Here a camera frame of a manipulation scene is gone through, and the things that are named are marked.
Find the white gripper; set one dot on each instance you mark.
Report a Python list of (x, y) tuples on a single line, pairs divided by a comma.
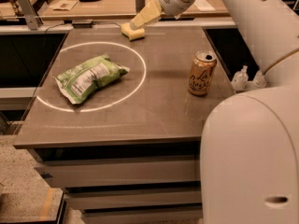
[(154, 8)]

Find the yellow sponge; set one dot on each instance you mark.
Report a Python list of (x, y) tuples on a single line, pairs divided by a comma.
[(132, 34)]

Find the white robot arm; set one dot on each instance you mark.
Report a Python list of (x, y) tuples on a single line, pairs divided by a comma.
[(250, 142)]

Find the green jalapeno chip bag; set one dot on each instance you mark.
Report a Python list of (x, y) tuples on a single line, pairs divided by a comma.
[(81, 81)]

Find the white card on desk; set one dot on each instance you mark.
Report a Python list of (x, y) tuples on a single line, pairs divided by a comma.
[(204, 6)]

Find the orange La Croix can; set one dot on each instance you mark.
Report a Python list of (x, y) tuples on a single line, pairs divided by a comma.
[(202, 69)]

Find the paper sheet on desk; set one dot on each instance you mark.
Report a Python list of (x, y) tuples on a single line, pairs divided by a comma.
[(64, 5)]

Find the clear sanitizer bottle left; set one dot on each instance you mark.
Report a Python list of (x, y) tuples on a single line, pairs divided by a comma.
[(240, 79)]

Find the clear sanitizer bottle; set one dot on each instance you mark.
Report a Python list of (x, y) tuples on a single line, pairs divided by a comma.
[(259, 80), (240, 79)]

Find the clear sanitizer bottle right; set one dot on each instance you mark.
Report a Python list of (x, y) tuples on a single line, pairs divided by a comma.
[(259, 80)]

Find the grey drawer cabinet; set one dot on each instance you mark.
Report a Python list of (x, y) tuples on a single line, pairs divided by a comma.
[(126, 184)]

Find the metal bracket left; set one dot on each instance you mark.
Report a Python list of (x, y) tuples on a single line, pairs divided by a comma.
[(32, 19)]

